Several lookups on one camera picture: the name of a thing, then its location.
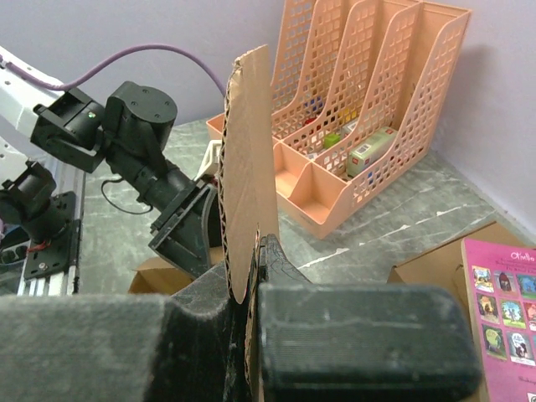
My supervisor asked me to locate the peach plastic file organizer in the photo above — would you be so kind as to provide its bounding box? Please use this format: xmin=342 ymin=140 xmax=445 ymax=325
xmin=206 ymin=0 xmax=473 ymax=240

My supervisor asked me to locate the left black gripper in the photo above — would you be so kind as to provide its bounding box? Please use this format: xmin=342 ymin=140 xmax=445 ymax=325
xmin=149 ymin=183 xmax=223 ymax=278

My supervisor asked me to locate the green white small carton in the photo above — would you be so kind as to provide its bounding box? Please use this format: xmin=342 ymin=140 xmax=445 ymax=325
xmin=346 ymin=126 xmax=398 ymax=178

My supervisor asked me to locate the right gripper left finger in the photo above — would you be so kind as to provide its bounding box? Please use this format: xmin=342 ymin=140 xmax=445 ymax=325
xmin=1 ymin=265 xmax=235 ymax=401

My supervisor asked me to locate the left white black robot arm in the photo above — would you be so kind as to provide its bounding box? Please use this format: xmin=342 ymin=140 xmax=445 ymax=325
xmin=1 ymin=51 xmax=222 ymax=279

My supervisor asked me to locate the large cardboard box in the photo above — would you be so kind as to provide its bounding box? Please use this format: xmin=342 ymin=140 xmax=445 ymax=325
xmin=127 ymin=44 xmax=281 ymax=402

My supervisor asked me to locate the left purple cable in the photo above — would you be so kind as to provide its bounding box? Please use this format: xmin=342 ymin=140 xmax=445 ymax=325
xmin=0 ymin=44 xmax=227 ymax=95

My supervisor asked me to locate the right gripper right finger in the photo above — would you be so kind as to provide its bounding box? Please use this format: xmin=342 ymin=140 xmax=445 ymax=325
xmin=256 ymin=234 xmax=480 ymax=401

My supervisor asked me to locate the folded cardboard box under book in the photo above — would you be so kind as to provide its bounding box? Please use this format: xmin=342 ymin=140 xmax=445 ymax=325
xmin=387 ymin=221 xmax=535 ymax=320

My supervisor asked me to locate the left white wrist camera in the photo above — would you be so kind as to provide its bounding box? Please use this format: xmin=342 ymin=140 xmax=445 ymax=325
xmin=195 ymin=140 xmax=223 ymax=180

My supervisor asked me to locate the pink paperback book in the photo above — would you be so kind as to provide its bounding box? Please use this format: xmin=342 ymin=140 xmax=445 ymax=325
xmin=461 ymin=239 xmax=535 ymax=401

